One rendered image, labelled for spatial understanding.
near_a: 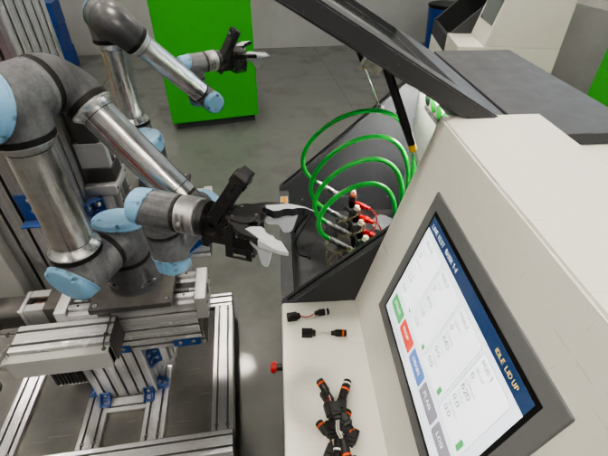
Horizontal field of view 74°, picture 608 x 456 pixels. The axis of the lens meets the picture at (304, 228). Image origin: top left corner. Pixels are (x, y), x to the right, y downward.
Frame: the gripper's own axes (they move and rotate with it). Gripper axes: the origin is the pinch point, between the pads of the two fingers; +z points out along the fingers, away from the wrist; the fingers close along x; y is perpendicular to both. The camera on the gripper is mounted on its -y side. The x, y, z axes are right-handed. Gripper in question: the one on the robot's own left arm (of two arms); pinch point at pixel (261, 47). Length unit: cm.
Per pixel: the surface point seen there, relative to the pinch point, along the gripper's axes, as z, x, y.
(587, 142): 17, 121, -19
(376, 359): -37, 123, 26
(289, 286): -37, 85, 40
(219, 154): 49, -168, 170
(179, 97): 42, -246, 144
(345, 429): -53, 131, 28
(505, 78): 35, 87, -16
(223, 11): 94, -240, 64
